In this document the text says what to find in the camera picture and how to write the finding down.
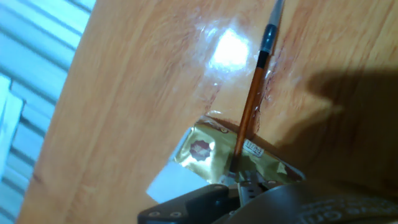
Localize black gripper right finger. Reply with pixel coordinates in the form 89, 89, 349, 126
214, 179, 398, 224

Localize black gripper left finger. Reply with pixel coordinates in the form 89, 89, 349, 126
137, 182, 251, 224

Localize brown calligraphy brush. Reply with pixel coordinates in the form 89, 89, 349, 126
228, 0, 286, 175

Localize gold white tissue pack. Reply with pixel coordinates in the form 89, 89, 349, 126
146, 115, 305, 205

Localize wooden board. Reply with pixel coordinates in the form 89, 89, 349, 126
15, 0, 398, 224

